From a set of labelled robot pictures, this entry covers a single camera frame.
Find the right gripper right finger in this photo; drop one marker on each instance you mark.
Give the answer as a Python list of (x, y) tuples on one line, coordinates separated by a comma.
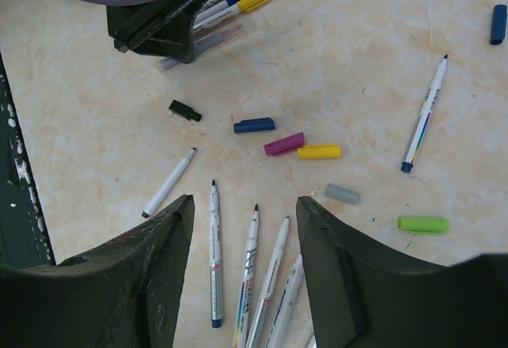
[(365, 294)]

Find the grey translucent pen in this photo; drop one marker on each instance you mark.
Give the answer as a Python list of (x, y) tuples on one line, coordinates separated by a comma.
[(208, 42)]

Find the light green marker cap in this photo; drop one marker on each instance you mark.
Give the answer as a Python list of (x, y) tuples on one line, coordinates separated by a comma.
[(425, 225)]

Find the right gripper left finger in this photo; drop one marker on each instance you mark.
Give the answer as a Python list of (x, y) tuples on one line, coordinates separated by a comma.
[(123, 293)]

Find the yellow cap white marker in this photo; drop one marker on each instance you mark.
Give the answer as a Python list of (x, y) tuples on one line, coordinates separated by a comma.
[(257, 326)]

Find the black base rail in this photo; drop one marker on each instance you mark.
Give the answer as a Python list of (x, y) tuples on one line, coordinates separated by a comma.
[(24, 237)]

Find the blue cap long marker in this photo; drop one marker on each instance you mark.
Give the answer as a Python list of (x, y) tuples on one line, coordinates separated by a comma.
[(424, 116)]

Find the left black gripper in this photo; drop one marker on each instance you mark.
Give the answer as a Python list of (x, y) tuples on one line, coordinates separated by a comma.
[(161, 28)]

